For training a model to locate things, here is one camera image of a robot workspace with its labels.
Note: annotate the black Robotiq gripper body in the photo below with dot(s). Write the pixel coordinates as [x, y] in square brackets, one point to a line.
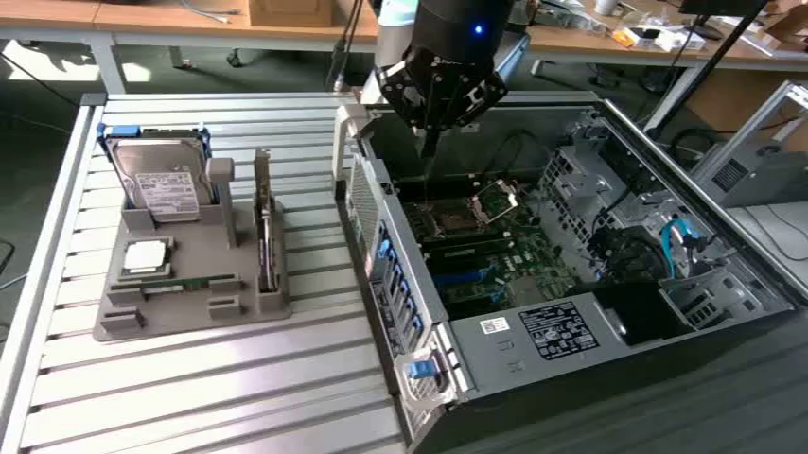
[454, 28]

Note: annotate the graphics card with metal bracket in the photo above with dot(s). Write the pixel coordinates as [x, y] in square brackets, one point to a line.
[267, 255]

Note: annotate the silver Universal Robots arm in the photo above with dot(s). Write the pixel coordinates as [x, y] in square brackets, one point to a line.
[394, 33]

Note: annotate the open grey PC case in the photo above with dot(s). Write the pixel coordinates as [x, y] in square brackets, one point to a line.
[398, 142]

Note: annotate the grey metal box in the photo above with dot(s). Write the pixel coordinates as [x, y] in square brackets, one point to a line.
[555, 16]

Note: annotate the metal socket cover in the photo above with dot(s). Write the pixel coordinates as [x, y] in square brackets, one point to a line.
[498, 201]

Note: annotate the brown cardboard box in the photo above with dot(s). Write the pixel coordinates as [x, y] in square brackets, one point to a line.
[290, 12]
[789, 28]

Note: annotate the white cup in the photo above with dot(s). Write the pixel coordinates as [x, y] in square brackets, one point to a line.
[606, 5]

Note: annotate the chair caster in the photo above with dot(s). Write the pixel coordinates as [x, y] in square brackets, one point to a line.
[235, 57]

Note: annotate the orange white small box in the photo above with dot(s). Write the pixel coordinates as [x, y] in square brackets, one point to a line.
[630, 35]

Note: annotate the CPU socket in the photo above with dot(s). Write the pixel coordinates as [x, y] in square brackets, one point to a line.
[451, 220]

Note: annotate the perforated metal drive cage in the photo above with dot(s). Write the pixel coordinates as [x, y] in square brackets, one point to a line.
[567, 222]

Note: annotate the green motherboard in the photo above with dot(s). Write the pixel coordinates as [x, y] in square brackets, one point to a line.
[537, 255]

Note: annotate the black tripod pole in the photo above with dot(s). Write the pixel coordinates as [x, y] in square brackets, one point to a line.
[712, 66]

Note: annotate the black monitor stand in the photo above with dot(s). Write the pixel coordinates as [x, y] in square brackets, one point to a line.
[720, 5]

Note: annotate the grey chipset heatsink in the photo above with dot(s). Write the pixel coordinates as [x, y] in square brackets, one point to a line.
[526, 291]

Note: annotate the grey computer tower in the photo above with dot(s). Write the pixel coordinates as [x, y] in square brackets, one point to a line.
[764, 179]

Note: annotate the grey plastic parts rack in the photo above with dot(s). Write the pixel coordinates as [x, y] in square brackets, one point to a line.
[183, 265]

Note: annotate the green RAM stick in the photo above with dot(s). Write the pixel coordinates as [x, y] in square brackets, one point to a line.
[190, 284]

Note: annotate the silver CPU chip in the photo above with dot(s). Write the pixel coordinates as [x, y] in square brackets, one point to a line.
[144, 257]

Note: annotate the grey power supply unit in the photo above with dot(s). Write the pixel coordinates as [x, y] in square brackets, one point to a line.
[486, 354]

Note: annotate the grey disk bay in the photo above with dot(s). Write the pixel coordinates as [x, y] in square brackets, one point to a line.
[713, 302]

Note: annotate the blue case latch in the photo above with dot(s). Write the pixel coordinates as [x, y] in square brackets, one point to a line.
[419, 370]

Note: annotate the wooden desk grey frame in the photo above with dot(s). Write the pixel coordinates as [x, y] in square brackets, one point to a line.
[125, 14]
[567, 42]

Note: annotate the hard disk in blue frame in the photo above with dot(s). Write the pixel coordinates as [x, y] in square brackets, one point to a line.
[164, 179]

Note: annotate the aluminium profile frame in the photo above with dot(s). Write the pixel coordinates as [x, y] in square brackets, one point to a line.
[796, 90]

